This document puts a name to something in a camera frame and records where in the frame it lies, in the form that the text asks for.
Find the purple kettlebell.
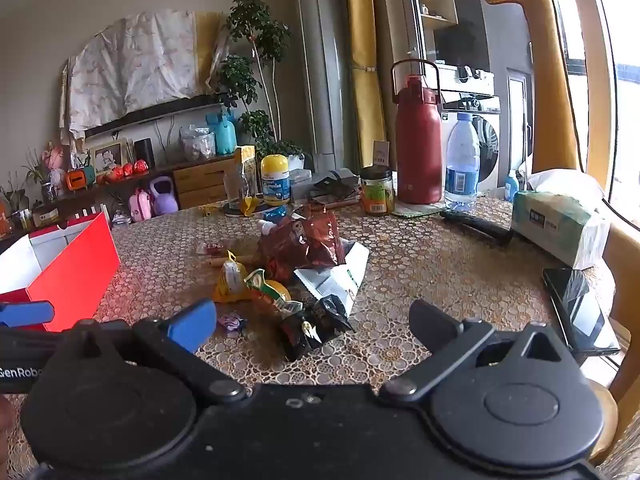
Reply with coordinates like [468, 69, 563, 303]
[149, 175, 180, 216]

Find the red cardboard box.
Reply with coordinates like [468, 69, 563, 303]
[0, 211, 121, 333]

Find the grey standing air conditioner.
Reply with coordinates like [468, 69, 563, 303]
[290, 0, 351, 158]

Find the plant in striped vase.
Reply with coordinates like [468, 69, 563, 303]
[22, 150, 58, 203]

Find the clear plastic water bottle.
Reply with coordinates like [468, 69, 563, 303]
[444, 111, 481, 213]

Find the yellow giraffe toy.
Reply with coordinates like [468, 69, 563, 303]
[482, 0, 583, 173]

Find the green tissue pack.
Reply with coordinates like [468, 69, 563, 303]
[511, 170, 611, 270]

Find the black speaker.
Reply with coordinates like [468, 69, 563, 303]
[134, 137, 156, 168]

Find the flat black packet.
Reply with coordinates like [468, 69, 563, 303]
[312, 172, 358, 198]

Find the pink plush toy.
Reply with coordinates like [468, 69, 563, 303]
[42, 142, 68, 183]

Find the green indoor tree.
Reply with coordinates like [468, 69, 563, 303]
[210, 0, 306, 161]

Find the clear glass cup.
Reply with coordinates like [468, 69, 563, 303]
[223, 170, 249, 211]

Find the orange box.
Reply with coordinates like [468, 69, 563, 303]
[65, 169, 96, 192]

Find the brown cookie bag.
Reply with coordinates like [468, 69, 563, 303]
[257, 205, 346, 281]

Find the white spout pouch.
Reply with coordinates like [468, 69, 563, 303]
[258, 212, 291, 236]

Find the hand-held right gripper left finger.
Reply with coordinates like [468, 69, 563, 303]
[60, 298, 248, 403]

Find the white snack bag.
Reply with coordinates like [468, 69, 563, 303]
[294, 242, 371, 318]

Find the wooden chair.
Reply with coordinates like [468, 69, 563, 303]
[585, 220, 640, 466]

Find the teal spray bottle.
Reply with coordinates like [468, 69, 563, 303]
[206, 110, 238, 156]

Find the red thermos bottle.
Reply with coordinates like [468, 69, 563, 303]
[391, 59, 443, 206]

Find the stack of books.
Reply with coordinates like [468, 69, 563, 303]
[291, 167, 362, 207]

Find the wooden television cabinet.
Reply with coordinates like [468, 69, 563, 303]
[0, 152, 241, 241]

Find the glass jar with black lid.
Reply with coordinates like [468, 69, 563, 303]
[360, 165, 397, 217]

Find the photo frame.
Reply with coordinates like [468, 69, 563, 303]
[89, 138, 130, 176]

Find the yellow curtain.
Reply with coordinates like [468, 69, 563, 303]
[344, 0, 388, 168]

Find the black snack packet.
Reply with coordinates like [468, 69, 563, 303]
[280, 295, 357, 363]

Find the small purple candy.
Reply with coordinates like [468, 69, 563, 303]
[218, 311, 246, 333]

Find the green cloth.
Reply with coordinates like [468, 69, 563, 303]
[392, 200, 448, 218]

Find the black smartphone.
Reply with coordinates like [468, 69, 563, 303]
[542, 267, 622, 356]

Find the white bottle with yellow lid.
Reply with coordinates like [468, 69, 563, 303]
[260, 154, 292, 207]

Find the black television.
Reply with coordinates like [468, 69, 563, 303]
[82, 94, 223, 138]

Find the floral cloth cover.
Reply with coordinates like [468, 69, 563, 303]
[59, 10, 221, 138]

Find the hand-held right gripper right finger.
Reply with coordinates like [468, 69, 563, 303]
[380, 300, 566, 403]

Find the yellow red snack packet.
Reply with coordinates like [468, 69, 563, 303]
[244, 268, 304, 317]

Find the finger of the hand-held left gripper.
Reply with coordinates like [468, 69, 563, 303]
[0, 301, 55, 328]

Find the white router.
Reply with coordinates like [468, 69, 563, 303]
[65, 202, 112, 226]

